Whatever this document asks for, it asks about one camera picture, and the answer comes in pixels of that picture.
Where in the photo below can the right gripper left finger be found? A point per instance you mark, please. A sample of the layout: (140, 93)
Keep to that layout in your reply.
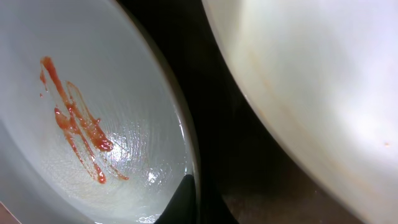
(182, 206)

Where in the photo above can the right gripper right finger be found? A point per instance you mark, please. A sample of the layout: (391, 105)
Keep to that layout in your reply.
(213, 208)

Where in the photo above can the pale blue plate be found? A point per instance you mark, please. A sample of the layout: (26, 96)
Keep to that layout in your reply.
(94, 128)

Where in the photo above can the white plate right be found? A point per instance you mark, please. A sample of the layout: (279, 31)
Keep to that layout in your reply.
(321, 75)

